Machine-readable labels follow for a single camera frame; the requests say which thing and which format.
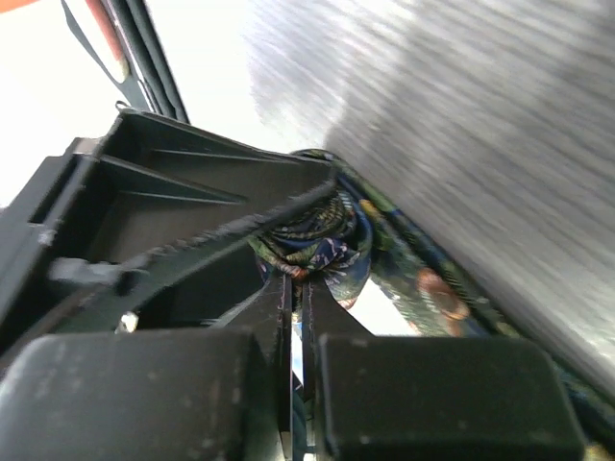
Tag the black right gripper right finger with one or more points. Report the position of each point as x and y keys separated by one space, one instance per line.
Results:
x=430 y=398

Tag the dark patterned necktie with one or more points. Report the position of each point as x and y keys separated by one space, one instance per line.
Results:
x=396 y=281

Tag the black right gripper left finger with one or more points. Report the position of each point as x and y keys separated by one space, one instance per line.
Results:
x=219 y=393

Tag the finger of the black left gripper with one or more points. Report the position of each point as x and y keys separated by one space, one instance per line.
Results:
x=150 y=183

